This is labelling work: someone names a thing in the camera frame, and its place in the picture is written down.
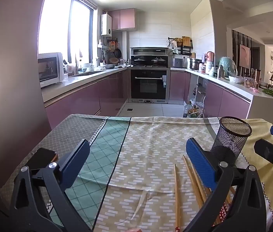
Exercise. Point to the pink kettle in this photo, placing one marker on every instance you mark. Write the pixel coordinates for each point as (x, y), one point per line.
(210, 57)

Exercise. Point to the white water heater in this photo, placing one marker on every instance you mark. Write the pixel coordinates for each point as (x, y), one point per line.
(106, 24)

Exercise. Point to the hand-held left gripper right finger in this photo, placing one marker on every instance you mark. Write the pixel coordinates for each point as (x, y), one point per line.
(199, 162)

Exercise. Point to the black wall rack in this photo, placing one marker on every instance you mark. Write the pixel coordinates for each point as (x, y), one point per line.
(185, 50)

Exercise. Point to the wooden cutting board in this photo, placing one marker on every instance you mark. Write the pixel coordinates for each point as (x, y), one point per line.
(186, 41)

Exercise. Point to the kitchen window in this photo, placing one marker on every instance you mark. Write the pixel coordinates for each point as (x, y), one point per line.
(54, 21)

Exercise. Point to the hanging frying pan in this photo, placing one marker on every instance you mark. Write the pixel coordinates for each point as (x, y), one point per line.
(117, 53)

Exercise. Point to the bag of green vegetables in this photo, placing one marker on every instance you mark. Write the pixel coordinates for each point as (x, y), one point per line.
(196, 112)

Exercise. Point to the steel thermos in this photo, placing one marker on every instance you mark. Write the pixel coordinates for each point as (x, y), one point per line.
(221, 72)

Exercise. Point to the black built-in oven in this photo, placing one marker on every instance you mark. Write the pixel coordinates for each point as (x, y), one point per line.
(148, 84)

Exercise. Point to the kitchen faucet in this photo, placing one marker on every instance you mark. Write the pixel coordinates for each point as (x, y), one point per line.
(77, 64)

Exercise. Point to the white bowl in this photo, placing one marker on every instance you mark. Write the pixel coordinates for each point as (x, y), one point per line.
(235, 79)

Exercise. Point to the patterned tablecloth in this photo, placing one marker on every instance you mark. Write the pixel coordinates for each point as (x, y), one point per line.
(151, 149)

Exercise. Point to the black smartphone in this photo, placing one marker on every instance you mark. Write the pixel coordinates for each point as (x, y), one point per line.
(42, 157)

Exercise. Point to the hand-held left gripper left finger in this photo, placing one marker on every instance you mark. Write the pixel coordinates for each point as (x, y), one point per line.
(76, 159)

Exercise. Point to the plastic bottle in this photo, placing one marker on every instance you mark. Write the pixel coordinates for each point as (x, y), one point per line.
(187, 110)

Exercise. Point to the brown tall tumbler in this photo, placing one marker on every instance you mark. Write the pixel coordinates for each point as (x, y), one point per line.
(258, 75)

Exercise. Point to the pink wall cabinets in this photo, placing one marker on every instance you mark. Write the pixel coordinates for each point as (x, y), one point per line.
(126, 19)

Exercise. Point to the steel range hood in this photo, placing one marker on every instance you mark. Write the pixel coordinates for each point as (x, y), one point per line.
(148, 51)

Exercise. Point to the pink wall picture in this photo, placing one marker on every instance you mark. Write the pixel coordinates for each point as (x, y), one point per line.
(244, 56)

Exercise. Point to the pink kitchen base cabinets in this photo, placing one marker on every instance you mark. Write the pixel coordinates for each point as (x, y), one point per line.
(83, 99)
(223, 101)

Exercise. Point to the bunch of chopsticks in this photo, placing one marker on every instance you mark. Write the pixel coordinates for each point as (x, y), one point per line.
(197, 186)

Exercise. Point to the black pot with lid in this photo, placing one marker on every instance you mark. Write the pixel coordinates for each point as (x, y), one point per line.
(139, 61)
(158, 61)

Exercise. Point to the black mesh utensil holder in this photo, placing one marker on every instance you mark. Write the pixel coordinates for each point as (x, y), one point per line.
(231, 140)

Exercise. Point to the steel stock pot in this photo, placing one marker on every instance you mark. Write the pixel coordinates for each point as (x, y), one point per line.
(195, 64)

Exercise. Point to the white countertop oven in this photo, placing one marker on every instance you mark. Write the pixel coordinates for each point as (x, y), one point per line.
(50, 69)

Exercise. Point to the green leafy vegetables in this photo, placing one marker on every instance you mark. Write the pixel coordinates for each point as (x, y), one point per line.
(270, 93)

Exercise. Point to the silver countertop appliance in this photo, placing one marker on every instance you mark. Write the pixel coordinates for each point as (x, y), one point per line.
(177, 62)

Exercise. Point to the glass jar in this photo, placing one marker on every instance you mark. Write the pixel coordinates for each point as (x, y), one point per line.
(250, 82)

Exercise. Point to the wall clock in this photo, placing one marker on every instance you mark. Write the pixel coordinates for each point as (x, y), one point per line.
(272, 58)

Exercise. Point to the teal covered appliance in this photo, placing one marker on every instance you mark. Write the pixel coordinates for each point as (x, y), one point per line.
(227, 65)

